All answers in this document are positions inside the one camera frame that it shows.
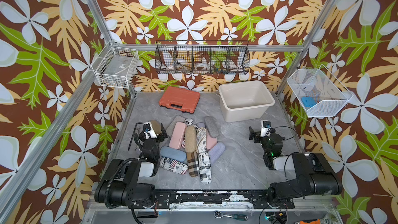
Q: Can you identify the cream plastic storage box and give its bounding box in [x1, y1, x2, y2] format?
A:
[219, 81, 275, 122]

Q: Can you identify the plaid glasses case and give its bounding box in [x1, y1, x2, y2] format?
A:
[186, 152, 200, 177]

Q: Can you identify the newspaper print glasses case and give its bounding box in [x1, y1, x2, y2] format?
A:
[199, 152, 212, 185]

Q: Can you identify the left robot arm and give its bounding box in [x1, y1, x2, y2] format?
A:
[94, 120, 168, 208]

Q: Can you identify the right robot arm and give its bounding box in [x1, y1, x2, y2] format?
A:
[249, 120, 343, 207]

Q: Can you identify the light grey glasses case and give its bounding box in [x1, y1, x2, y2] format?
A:
[166, 115, 185, 138]

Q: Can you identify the blue glasses case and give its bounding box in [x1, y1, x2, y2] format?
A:
[160, 146, 187, 162]

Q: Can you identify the flag print glasses case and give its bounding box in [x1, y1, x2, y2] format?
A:
[160, 157, 188, 175]

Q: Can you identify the floral print glasses case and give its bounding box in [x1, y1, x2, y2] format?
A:
[196, 127, 207, 153]

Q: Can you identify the lavender glasses case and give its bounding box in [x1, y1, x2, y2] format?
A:
[208, 142, 226, 164]

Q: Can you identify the grey fabric glasses case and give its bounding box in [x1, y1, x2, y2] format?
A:
[204, 116, 220, 138]

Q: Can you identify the small pink glasses case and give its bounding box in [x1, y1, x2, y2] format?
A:
[206, 132, 217, 150]

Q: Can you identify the black hex key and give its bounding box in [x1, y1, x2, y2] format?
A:
[127, 122, 143, 151]

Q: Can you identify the red plastic tool case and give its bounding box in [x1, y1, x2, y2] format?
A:
[159, 87, 201, 114]

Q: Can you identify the blue object in basket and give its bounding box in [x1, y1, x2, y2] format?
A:
[301, 96, 317, 108]

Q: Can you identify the white mesh basket right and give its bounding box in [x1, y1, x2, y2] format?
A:
[287, 65, 353, 118]

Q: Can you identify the ratchet wrench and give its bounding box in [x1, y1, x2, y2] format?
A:
[214, 211, 248, 221]

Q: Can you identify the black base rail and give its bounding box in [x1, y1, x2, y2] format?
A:
[132, 189, 295, 209]

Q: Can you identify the white wire basket left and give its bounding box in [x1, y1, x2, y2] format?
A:
[92, 41, 140, 89]

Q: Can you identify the black wire basket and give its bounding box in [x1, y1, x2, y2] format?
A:
[154, 40, 250, 75]

